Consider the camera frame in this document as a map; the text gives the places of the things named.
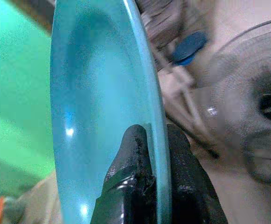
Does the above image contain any grey electric fan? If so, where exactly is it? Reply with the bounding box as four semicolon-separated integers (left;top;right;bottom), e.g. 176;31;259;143
193;18;271;185

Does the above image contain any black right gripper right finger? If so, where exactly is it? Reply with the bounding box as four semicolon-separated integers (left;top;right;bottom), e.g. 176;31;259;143
167;124;228;224

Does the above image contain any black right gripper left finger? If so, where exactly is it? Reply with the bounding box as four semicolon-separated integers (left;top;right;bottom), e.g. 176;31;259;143
90;124;159;224

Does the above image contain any blue plastic plate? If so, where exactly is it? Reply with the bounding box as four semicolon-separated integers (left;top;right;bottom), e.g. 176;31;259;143
50;0;173;224

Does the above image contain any dark blue round lid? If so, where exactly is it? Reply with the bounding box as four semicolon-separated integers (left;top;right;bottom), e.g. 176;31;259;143
172;32;208;67

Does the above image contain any green cloth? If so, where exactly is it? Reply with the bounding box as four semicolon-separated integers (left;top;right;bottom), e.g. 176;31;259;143
0;0;58;191

